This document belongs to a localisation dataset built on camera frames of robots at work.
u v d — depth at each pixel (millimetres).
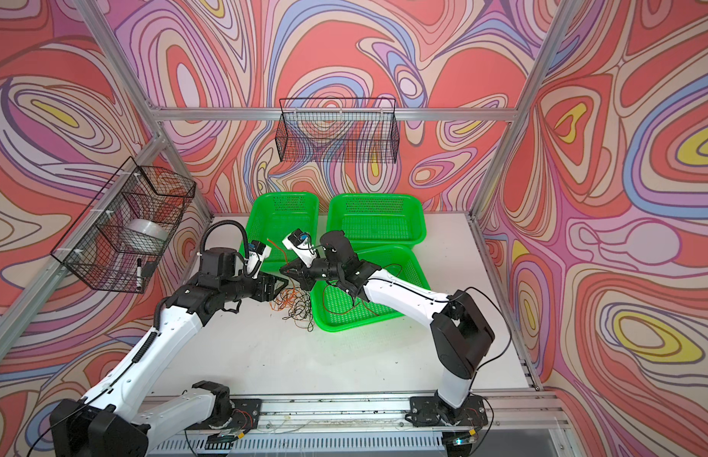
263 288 705
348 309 926
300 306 871
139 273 719
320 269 675
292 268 695
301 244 662
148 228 734
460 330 450
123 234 691
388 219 1190
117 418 380
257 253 681
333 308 931
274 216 1187
